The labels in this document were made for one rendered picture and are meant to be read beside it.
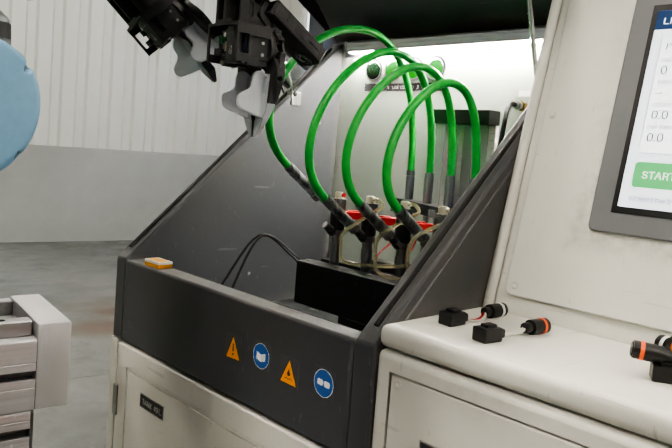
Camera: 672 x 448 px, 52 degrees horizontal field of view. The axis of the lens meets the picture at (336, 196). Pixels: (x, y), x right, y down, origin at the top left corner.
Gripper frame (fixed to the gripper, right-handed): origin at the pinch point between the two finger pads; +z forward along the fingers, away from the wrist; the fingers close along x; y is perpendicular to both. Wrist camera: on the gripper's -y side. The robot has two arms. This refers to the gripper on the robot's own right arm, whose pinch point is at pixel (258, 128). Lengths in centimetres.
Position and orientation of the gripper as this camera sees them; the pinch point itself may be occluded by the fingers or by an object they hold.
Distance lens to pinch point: 99.8
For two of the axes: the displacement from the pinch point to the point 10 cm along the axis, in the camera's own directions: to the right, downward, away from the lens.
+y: -7.2, -0.1, -7.0
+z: -0.8, 9.9, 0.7
